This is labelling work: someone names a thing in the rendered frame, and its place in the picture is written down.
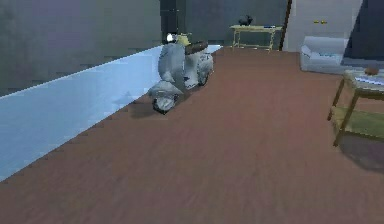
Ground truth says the grey motor scooter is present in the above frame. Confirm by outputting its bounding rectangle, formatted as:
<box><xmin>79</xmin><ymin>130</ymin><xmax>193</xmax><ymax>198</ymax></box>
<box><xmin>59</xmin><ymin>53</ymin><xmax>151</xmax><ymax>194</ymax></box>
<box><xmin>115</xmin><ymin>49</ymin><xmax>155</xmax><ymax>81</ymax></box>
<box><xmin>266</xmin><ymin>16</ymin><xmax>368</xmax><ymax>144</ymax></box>
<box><xmin>147</xmin><ymin>32</ymin><xmax>215</xmax><ymax>115</ymax></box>

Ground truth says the yellow side table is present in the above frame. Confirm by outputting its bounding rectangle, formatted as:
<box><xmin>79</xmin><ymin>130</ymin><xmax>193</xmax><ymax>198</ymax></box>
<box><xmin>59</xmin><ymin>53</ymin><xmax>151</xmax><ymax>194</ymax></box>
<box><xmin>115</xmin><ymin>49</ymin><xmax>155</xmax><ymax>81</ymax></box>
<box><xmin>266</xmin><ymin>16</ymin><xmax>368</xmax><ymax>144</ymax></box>
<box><xmin>229</xmin><ymin>24</ymin><xmax>284</xmax><ymax>53</ymax></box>

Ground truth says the black round ornament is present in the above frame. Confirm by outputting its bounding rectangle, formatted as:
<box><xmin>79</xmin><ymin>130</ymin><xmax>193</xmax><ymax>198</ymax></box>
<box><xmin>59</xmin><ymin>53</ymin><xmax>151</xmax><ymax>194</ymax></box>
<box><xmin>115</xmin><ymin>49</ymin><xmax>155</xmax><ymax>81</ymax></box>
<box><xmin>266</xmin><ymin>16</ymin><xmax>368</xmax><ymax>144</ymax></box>
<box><xmin>238</xmin><ymin>14</ymin><xmax>254</xmax><ymax>27</ymax></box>

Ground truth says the white sofa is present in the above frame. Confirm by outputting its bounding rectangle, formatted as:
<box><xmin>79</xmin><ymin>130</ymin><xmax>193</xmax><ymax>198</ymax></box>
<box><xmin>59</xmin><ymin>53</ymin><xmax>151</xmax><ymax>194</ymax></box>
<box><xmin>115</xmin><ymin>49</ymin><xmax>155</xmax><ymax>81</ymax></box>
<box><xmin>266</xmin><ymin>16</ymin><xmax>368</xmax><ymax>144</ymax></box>
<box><xmin>299</xmin><ymin>35</ymin><xmax>384</xmax><ymax>75</ymax></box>

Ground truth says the wooden coffee table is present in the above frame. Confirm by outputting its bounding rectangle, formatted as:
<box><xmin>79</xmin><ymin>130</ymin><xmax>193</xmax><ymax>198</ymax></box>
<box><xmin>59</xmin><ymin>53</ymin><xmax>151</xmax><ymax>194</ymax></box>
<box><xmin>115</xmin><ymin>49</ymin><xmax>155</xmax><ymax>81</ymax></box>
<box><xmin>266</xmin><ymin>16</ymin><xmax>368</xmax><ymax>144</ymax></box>
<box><xmin>326</xmin><ymin>68</ymin><xmax>384</xmax><ymax>148</ymax></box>

